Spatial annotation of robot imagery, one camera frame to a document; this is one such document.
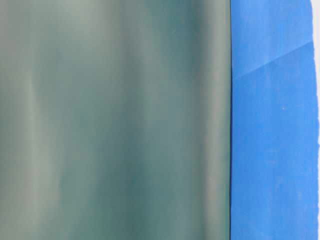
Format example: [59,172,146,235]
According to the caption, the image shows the green backdrop curtain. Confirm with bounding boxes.
[0,0,231,240]

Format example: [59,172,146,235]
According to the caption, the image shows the blue table mat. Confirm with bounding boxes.
[230,0,320,240]

